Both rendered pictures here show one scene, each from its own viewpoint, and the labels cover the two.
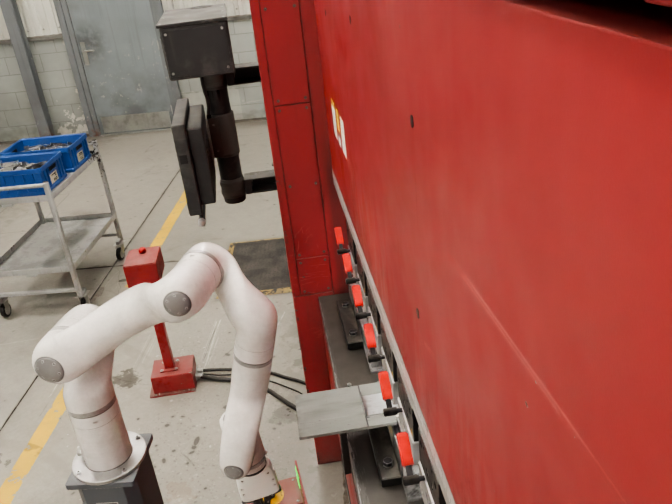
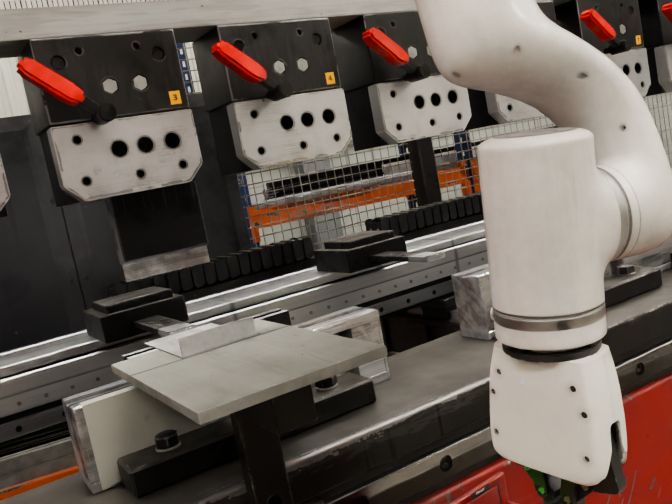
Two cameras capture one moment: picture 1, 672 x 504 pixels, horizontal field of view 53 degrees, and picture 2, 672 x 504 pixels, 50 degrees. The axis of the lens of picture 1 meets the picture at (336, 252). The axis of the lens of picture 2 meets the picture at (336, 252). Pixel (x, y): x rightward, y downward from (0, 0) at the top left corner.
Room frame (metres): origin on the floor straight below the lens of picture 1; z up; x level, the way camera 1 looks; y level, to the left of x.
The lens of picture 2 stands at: (1.68, 0.70, 1.17)
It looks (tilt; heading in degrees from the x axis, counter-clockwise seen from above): 7 degrees down; 244
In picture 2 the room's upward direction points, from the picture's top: 11 degrees counter-clockwise
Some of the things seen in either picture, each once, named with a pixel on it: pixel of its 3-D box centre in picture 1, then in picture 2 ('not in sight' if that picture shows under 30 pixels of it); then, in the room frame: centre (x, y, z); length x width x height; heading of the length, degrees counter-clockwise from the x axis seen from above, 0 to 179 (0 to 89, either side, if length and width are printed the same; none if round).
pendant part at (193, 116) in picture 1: (196, 153); not in sight; (2.64, 0.52, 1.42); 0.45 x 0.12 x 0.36; 7
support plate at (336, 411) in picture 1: (344, 409); (236, 360); (1.48, 0.03, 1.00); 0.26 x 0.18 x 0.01; 94
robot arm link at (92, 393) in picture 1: (85, 356); not in sight; (1.41, 0.65, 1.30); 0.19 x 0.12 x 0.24; 168
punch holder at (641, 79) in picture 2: not in sight; (595, 54); (0.71, -0.18, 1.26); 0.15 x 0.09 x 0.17; 4
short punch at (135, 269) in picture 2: not in sight; (160, 230); (1.49, -0.12, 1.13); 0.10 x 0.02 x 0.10; 4
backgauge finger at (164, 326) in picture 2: not in sight; (149, 315); (1.49, -0.29, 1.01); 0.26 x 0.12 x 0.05; 94
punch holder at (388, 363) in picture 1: (403, 359); (274, 97); (1.31, -0.13, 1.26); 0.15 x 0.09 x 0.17; 4
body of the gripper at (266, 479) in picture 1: (255, 477); (555, 395); (1.30, 0.27, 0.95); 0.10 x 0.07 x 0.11; 102
